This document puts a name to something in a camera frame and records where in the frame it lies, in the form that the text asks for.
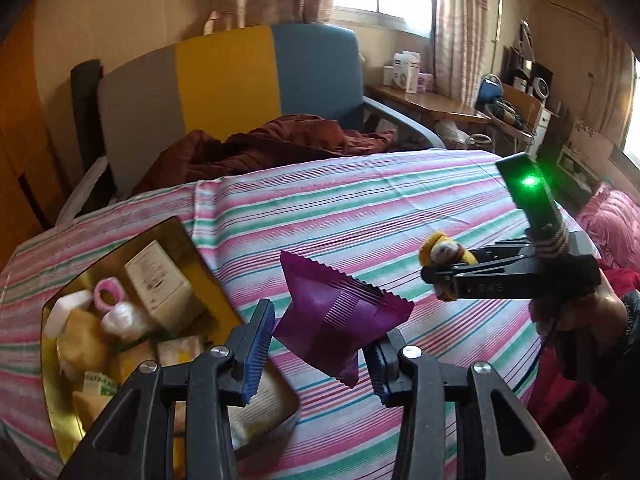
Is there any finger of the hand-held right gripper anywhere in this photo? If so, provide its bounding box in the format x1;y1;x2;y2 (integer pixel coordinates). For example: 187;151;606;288
467;241;538;263
421;256;543;302

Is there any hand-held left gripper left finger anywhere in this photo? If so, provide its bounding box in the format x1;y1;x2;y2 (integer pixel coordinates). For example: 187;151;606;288
57;298;277;480

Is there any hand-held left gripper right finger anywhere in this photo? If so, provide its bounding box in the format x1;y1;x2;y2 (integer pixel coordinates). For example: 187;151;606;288
362;331;573;480

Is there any small yellow plush toy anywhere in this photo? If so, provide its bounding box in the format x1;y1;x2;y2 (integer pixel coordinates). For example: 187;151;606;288
419;231;479;302

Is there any purple packet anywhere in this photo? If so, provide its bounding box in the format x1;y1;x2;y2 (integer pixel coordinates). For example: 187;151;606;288
273;250;416;389

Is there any small cream packet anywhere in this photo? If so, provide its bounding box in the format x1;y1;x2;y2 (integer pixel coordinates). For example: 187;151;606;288
156;335;207;367

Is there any small cream cardboard box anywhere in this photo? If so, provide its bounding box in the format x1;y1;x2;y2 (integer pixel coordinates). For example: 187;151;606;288
123;240;209;332

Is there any white fluffy wad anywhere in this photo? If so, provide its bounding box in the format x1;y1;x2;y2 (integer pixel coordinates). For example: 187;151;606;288
101;300;152;345

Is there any clear packet with green label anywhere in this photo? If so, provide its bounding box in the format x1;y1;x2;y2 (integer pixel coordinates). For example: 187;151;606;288
81;370;122;397

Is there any pink fluffy hair tie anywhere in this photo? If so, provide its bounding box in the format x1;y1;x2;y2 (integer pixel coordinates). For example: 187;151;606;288
93;277;126;314

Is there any tan sponge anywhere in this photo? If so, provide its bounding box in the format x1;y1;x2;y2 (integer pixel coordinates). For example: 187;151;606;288
71;390;118;433

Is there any gold tin box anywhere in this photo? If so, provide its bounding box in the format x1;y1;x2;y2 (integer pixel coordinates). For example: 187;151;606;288
39;215;302;467

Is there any white foam sponge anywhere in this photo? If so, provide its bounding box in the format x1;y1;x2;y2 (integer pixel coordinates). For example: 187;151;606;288
44;290;97;339

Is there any person's right hand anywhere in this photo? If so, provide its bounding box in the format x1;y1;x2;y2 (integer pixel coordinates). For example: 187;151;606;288
531;270;632;361

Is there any white low cabinet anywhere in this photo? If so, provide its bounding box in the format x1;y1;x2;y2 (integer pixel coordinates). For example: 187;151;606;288
555;130;618;196

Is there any pink quilted blanket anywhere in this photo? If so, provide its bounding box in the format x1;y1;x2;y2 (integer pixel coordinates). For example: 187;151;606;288
575;182;640;268

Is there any cluttered storage cart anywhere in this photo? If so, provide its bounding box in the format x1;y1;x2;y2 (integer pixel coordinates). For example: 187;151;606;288
492;45;568;158

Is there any blue bag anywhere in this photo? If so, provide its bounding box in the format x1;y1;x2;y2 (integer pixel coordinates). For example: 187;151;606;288
475;74;507;111

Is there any wooden side table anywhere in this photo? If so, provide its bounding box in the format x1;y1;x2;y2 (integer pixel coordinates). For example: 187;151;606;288
365;82;493;136

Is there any red quilted cloth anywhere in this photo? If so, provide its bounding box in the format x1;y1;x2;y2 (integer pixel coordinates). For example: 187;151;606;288
527;255;640;480

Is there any striped tablecloth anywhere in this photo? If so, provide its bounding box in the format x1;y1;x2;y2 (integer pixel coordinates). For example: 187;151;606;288
0;149;601;480

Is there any white box with blue label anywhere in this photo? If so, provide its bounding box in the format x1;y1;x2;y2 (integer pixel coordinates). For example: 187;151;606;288
392;51;422;94

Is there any white pipe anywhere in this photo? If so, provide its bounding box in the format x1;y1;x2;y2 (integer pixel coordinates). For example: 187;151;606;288
492;0;513;81

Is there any striped pink curtain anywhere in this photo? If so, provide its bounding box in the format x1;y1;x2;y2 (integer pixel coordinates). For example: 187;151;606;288
431;0;496;111

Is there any maroon jacket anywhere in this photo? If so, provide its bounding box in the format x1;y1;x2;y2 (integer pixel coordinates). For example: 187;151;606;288
131;114;397;197

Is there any grey yellow blue armchair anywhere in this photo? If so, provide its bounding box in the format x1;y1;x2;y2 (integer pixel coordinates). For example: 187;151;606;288
70;22;447;201

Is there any black rolled mat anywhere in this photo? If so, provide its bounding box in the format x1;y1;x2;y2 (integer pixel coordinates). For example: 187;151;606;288
70;58;104;126

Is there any wooden wardrobe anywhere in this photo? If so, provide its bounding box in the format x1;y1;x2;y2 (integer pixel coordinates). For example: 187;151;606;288
0;0;76;266

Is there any black cable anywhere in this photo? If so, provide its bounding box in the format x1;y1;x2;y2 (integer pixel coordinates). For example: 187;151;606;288
510;320;557;401

